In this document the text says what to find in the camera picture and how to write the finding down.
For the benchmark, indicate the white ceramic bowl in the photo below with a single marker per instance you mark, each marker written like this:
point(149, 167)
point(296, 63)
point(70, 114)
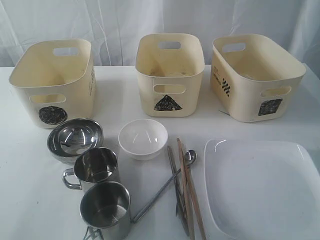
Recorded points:
point(143, 139)

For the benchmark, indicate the long metal spoon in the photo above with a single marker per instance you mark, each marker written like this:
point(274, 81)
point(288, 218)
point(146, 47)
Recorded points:
point(191, 156)

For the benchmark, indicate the steel mug with handle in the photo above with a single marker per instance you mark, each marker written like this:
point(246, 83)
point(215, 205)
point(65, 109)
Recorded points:
point(96, 165)

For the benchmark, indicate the stainless steel bowl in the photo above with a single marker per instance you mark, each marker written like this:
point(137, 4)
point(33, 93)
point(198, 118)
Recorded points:
point(70, 139)

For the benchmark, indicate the wooden chopstick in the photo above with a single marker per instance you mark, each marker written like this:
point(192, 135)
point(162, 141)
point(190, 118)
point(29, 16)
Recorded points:
point(195, 202)
point(189, 216)

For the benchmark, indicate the cream bin with triangle mark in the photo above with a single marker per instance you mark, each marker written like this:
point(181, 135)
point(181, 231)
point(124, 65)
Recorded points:
point(170, 68)

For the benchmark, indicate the cream bin with square mark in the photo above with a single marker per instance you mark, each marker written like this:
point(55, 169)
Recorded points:
point(253, 77)

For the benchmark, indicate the white curtain backdrop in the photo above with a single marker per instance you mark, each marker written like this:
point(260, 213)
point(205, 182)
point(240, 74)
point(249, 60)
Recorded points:
point(115, 27)

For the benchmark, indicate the cream bin with circle mark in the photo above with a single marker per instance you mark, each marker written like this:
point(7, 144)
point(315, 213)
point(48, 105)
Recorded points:
point(55, 81)

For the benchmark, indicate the white square plate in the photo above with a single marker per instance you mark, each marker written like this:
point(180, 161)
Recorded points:
point(262, 189)

